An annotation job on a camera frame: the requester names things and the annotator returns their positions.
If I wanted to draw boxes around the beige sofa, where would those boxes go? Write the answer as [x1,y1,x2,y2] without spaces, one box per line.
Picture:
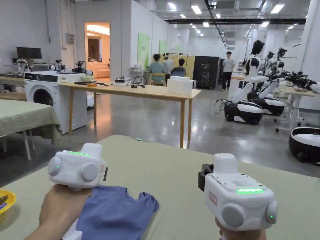
[88,62,110,78]

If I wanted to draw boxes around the person's right hand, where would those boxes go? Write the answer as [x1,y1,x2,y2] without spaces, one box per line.
[215,217,267,240]

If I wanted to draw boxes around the long wooden table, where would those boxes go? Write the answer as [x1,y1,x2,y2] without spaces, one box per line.
[58,75,202,148]

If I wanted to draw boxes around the desk with black monitor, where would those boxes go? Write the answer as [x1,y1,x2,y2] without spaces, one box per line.
[0,47,50,100]

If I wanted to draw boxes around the person's left forearm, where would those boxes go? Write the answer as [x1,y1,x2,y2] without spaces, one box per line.
[21,223,55,240]

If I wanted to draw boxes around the yellow round container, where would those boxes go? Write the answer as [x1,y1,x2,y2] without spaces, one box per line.
[0,190,17,222]

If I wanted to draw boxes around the group of people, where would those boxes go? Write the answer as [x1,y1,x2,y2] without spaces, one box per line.
[148,53,187,87]

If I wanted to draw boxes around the white desk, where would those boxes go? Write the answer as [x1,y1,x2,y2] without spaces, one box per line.
[275,71,320,133]

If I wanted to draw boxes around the row of white robots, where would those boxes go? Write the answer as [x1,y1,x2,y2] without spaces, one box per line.
[257,47,288,116]

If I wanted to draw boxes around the white washing machine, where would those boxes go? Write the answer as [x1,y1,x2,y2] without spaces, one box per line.
[24,71,88,135]

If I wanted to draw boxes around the low table with green sheet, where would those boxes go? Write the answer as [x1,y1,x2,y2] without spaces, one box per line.
[0,99,63,161]

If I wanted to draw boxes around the blue shirt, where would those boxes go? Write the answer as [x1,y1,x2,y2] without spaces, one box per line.
[75,185,160,240]

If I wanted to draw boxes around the black cabinet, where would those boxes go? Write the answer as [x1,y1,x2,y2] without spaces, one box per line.
[193,55,224,90]

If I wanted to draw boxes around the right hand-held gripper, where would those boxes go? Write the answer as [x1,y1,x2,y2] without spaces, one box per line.
[198,153,279,232]

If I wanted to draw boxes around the white humanoid robot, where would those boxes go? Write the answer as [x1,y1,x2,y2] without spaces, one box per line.
[224,40,265,125]

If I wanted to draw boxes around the person's left hand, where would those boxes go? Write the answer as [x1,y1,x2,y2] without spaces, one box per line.
[38,185,93,233]

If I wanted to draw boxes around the bed with pale green sheet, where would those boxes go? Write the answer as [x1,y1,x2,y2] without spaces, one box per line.
[0,135,320,240]

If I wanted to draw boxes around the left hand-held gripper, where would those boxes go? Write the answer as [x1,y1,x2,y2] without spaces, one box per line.
[47,143,108,240]

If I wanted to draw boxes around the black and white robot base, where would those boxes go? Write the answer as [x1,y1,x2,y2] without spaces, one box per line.
[288,127,320,165]

